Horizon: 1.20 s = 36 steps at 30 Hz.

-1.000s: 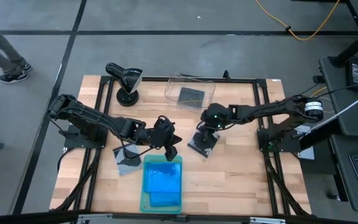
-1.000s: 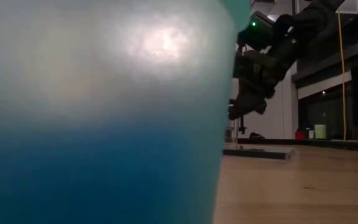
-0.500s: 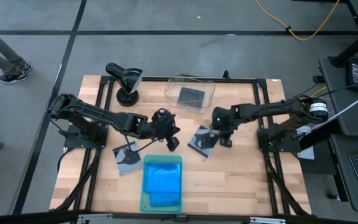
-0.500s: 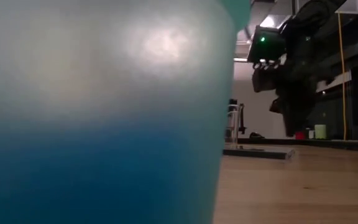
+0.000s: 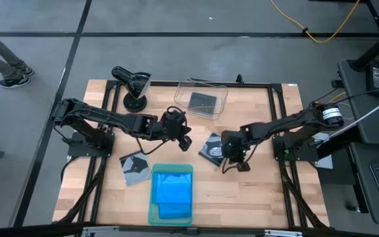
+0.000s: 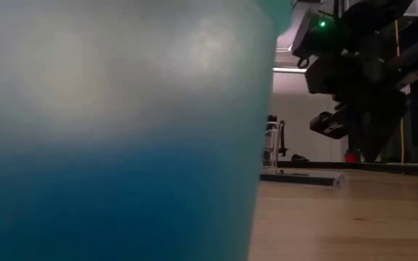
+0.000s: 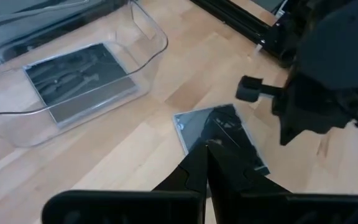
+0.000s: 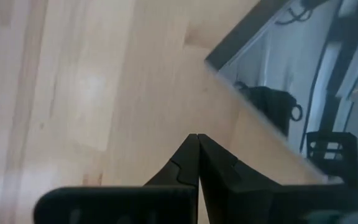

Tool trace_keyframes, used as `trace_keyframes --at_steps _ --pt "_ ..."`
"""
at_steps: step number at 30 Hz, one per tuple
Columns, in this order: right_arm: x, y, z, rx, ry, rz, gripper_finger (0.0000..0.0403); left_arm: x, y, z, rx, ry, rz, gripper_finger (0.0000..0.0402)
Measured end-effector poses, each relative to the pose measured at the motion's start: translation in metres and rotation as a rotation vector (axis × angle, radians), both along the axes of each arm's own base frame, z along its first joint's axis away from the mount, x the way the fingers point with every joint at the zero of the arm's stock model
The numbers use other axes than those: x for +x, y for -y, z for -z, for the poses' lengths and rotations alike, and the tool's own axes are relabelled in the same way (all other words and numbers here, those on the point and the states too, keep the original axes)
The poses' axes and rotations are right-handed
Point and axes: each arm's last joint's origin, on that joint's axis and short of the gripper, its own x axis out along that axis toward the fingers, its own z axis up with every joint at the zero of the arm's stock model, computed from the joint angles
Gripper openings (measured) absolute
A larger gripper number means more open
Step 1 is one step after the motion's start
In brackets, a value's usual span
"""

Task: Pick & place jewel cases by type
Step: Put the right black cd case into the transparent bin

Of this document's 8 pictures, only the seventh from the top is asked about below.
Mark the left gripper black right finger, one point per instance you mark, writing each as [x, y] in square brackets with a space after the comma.
[275, 208]

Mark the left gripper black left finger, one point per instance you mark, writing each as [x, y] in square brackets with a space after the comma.
[120, 208]

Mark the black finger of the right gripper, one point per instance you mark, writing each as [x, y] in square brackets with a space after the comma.
[315, 126]
[286, 119]

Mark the clear black CD jewel case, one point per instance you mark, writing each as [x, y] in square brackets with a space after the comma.
[194, 127]
[82, 81]

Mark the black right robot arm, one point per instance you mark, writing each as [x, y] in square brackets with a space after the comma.
[337, 40]

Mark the clear plastic bin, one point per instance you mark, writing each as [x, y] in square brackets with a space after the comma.
[11, 102]

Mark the black aluminium table frame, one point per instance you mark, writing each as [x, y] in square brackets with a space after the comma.
[238, 21]

